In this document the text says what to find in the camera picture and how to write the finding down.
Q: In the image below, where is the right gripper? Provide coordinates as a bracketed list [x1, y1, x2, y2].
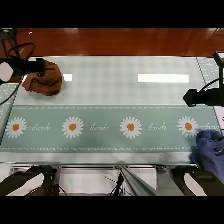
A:
[182, 88, 201, 108]

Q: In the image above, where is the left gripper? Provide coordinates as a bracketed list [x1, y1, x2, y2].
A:
[33, 57, 48, 77]

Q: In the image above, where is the brown garment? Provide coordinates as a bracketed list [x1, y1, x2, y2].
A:
[22, 60, 64, 97]

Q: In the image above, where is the blue garment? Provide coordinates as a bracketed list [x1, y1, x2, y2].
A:
[188, 129, 224, 185]

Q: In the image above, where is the black cable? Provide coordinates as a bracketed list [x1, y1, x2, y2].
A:
[105, 171, 132, 197]
[0, 28, 37, 60]

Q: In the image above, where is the silver frame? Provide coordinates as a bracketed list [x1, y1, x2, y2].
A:
[9, 162, 188, 197]

